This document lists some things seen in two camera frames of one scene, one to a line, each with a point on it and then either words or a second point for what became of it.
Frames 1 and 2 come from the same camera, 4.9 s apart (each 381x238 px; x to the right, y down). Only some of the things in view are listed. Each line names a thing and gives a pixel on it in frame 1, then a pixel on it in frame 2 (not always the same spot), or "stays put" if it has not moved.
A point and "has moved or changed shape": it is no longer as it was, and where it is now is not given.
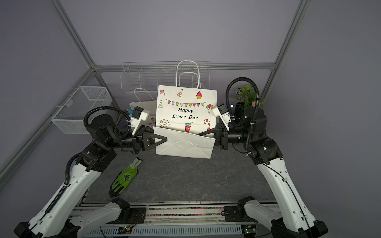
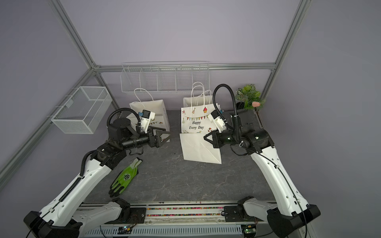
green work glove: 125,178 stays put
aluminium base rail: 176,219 stays put
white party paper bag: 182,113 has moved or changed shape
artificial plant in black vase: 246,96 stays put
